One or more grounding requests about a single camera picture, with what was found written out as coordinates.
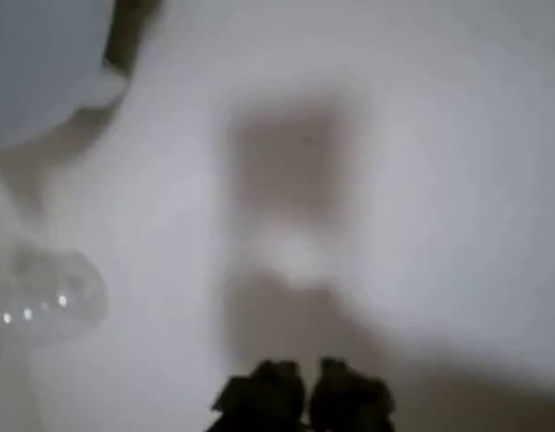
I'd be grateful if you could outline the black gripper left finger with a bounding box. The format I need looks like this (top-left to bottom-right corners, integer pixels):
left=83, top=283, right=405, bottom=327
left=206, top=358, right=306, bottom=432

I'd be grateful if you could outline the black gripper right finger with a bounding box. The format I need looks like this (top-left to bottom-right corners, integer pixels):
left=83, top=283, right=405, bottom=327
left=308, top=356, right=396, bottom=432

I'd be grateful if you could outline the clear plastic water bottle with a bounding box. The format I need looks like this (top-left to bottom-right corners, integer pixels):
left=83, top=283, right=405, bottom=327
left=0, top=240, right=110, bottom=348

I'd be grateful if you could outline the white rice cooker body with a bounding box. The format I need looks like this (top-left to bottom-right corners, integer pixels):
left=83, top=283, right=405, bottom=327
left=0, top=0, right=130, bottom=152

